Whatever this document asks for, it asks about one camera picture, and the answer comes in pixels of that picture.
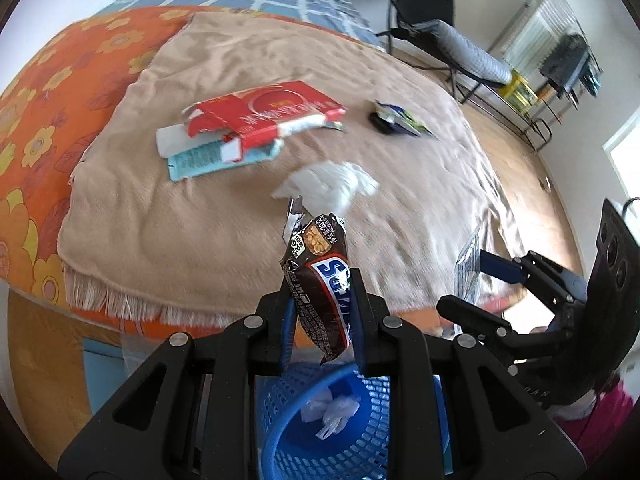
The light blue bed frame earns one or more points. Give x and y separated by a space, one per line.
102 385

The striped grey chair cushion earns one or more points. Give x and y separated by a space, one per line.
470 52

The white and teal carton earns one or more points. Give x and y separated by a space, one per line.
310 124

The crumpled white tissue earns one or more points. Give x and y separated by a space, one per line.
330 180

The yellow storage box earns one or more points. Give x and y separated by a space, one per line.
517 91

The dark clothes on rack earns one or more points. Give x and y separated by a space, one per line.
567 62

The bright window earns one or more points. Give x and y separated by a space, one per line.
625 160

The white paper sheet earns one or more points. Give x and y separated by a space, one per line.
170 141

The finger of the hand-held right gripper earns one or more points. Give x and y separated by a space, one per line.
475 317
505 267

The blue plastic mesh basket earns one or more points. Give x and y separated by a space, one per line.
370 440

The dark torn snack wrapper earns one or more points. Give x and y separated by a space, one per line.
395 119

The metal drying rack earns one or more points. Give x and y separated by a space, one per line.
537 20

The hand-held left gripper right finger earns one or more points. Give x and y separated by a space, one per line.
356 320

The beige fringed blanket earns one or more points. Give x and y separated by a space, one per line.
200 240

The small dark floor object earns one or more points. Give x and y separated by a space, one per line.
545 185

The light blue cream tube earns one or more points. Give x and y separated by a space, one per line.
210 160

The person's pink clothing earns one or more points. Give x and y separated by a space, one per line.
602 425

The red cardboard box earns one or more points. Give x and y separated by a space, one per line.
270 110

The brown candy bar wrapper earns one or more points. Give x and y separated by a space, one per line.
320 280

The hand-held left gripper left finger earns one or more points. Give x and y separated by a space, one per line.
287 332

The crumpled white plastic bag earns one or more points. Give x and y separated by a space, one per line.
330 410

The clear plastic packaging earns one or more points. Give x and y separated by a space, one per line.
467 270

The orange floral bedsheet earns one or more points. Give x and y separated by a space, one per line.
60 110

